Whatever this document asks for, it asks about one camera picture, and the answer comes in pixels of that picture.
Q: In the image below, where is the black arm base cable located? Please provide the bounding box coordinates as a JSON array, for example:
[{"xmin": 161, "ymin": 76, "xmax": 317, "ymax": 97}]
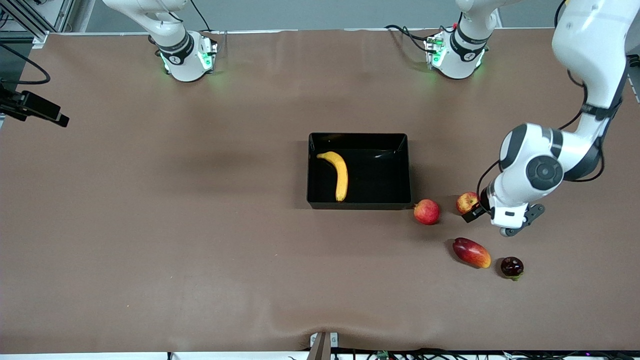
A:
[
  {"xmin": 189, "ymin": 0, "xmax": 214, "ymax": 34},
  {"xmin": 384, "ymin": 24, "xmax": 432, "ymax": 54}
]

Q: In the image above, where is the small red yellow apple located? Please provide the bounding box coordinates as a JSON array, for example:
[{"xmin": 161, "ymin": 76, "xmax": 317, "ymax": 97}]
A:
[{"xmin": 455, "ymin": 192, "xmax": 481, "ymax": 215}]

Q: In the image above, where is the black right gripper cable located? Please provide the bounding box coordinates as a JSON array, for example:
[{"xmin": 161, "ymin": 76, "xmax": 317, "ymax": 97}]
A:
[{"xmin": 0, "ymin": 42, "xmax": 52, "ymax": 86}]

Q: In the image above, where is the black rectangular plastic box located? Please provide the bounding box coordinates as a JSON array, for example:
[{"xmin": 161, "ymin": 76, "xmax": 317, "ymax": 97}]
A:
[{"xmin": 306, "ymin": 132, "xmax": 414, "ymax": 211}]

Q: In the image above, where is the black right arm base cable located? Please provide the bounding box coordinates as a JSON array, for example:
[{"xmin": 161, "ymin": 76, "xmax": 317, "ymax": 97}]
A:
[{"xmin": 189, "ymin": 0, "xmax": 214, "ymax": 34}]

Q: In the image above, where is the red yellow mango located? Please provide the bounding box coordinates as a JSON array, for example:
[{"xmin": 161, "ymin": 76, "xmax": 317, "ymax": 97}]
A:
[{"xmin": 452, "ymin": 237, "xmax": 492, "ymax": 270}]

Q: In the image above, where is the black left arm base cable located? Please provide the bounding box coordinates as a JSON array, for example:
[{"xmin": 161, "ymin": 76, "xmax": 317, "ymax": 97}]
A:
[{"xmin": 384, "ymin": 24, "xmax": 432, "ymax": 54}]

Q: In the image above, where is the dark purple mangosteen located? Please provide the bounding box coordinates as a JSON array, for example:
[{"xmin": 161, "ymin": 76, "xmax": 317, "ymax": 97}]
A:
[{"xmin": 500, "ymin": 256, "xmax": 525, "ymax": 282}]

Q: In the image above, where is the large red apple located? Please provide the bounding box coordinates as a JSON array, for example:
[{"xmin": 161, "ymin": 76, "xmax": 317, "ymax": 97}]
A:
[{"xmin": 412, "ymin": 199, "xmax": 441, "ymax": 226}]

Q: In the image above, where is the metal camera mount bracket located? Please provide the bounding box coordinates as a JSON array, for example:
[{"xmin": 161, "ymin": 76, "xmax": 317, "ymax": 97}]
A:
[{"xmin": 309, "ymin": 331, "xmax": 340, "ymax": 360}]

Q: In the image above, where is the yellow banana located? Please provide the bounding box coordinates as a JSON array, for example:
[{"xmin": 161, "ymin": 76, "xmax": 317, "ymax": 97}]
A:
[{"xmin": 316, "ymin": 151, "xmax": 349, "ymax": 203}]

